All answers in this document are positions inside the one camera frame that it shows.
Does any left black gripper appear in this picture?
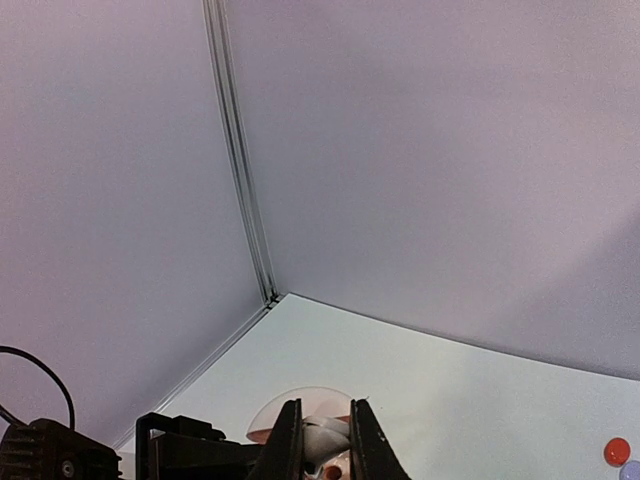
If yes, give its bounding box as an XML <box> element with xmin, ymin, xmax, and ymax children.
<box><xmin>135</xmin><ymin>412</ymin><xmax>262</xmax><ymax>479</ymax></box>

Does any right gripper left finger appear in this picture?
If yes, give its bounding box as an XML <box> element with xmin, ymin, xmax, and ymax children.
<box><xmin>246</xmin><ymin>399</ymin><xmax>303</xmax><ymax>480</ymax></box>

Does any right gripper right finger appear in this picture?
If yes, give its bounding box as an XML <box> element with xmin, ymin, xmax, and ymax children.
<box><xmin>349</xmin><ymin>399</ymin><xmax>410</xmax><ymax>480</ymax></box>

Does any white earbud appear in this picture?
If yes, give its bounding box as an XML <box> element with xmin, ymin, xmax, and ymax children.
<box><xmin>302</xmin><ymin>416</ymin><xmax>351</xmax><ymax>476</ymax></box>

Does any red charging case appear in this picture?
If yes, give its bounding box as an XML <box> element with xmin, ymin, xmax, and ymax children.
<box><xmin>603</xmin><ymin>437</ymin><xmax>631</xmax><ymax>468</ymax></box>

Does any purple charging case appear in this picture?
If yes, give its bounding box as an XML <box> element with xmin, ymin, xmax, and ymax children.
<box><xmin>618</xmin><ymin>460</ymin><xmax>640</xmax><ymax>480</ymax></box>

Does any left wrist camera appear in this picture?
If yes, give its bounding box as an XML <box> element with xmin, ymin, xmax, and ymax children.
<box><xmin>1</xmin><ymin>419</ymin><xmax>122</xmax><ymax>480</ymax></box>

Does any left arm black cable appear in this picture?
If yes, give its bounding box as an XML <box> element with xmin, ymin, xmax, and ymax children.
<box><xmin>0</xmin><ymin>344</ymin><xmax>76</xmax><ymax>431</ymax></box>

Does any left aluminium corner post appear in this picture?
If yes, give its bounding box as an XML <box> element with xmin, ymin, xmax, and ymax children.
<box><xmin>114</xmin><ymin>1</ymin><xmax>278</xmax><ymax>452</ymax></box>

